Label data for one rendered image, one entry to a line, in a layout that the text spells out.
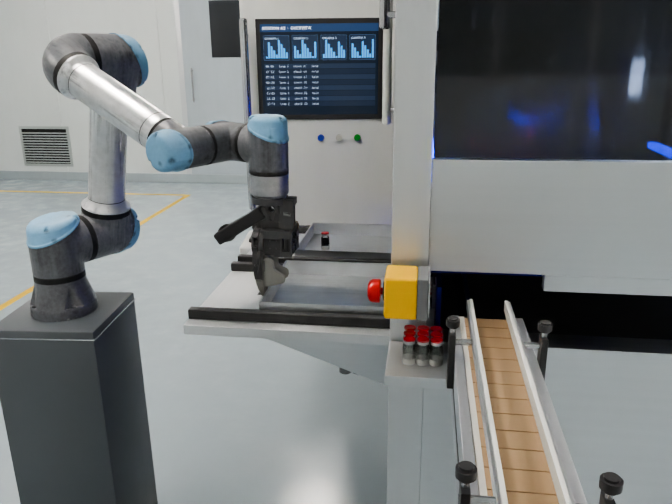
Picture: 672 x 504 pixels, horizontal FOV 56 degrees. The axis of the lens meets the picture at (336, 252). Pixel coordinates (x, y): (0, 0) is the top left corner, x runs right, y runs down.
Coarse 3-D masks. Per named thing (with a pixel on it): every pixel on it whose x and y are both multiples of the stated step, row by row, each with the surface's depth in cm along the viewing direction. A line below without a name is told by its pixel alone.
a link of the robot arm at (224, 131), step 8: (224, 120) 125; (216, 128) 119; (224, 128) 120; (232, 128) 121; (240, 128) 120; (216, 136) 117; (224, 136) 119; (232, 136) 120; (224, 144) 119; (232, 144) 120; (224, 152) 119; (232, 152) 121; (216, 160) 119; (224, 160) 122; (232, 160) 124; (240, 160) 122
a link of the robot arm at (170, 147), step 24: (48, 48) 127; (72, 48) 126; (48, 72) 125; (72, 72) 123; (96, 72) 123; (72, 96) 127; (96, 96) 120; (120, 96) 118; (120, 120) 117; (144, 120) 115; (168, 120) 115; (144, 144) 116; (168, 144) 109; (192, 144) 112; (216, 144) 117; (168, 168) 111
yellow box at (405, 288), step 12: (396, 276) 102; (408, 276) 102; (420, 276) 102; (384, 288) 102; (396, 288) 102; (408, 288) 102; (420, 288) 101; (384, 300) 103; (396, 300) 102; (408, 300) 102; (420, 300) 102; (384, 312) 104; (396, 312) 103; (408, 312) 103; (420, 312) 102
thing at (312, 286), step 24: (288, 264) 148; (312, 264) 147; (336, 264) 146; (360, 264) 145; (384, 264) 144; (288, 288) 139; (312, 288) 139; (336, 288) 139; (360, 288) 139; (336, 312) 122; (360, 312) 121; (432, 312) 119
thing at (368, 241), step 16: (320, 224) 179; (336, 224) 179; (352, 224) 178; (368, 224) 177; (304, 240) 166; (320, 240) 174; (336, 240) 174; (352, 240) 174; (368, 240) 174; (384, 240) 174; (320, 256) 155; (336, 256) 154; (352, 256) 154; (368, 256) 153; (384, 256) 153
